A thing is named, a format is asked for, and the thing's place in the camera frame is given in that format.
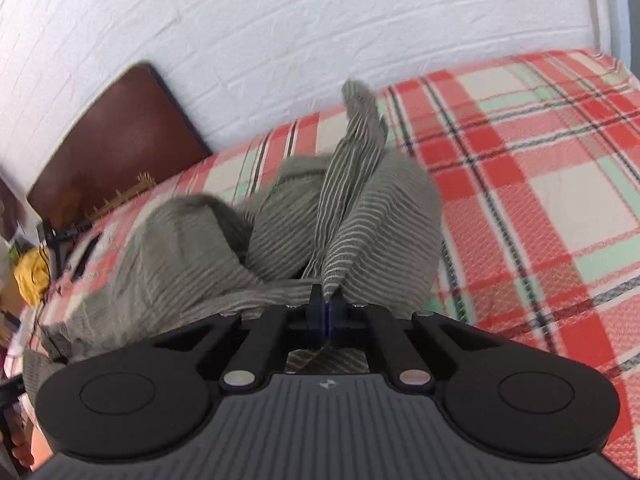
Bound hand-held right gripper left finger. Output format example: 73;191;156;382
152;284;327;391

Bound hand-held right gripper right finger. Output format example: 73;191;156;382
326;299;501;392

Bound grey striped shirt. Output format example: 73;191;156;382
22;77;443;376

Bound red plaid blanket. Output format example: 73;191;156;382
25;47;640;480

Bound black phone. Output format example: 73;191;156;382
70;232;103;281

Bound brown wooden headboard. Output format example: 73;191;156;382
26;61;213;226

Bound black tripod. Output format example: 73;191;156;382
37;217;93;281

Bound yellow cloth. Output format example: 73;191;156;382
12;247;51;306

